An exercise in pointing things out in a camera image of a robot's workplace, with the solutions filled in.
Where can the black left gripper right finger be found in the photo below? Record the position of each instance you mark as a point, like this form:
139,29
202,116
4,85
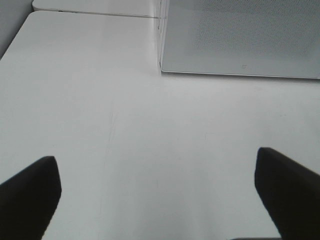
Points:
290,193

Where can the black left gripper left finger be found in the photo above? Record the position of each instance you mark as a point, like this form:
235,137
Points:
29,199

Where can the white microwave door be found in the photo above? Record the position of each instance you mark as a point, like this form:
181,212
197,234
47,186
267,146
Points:
240,37

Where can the white microwave oven body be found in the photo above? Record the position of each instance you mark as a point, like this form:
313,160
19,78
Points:
162,37

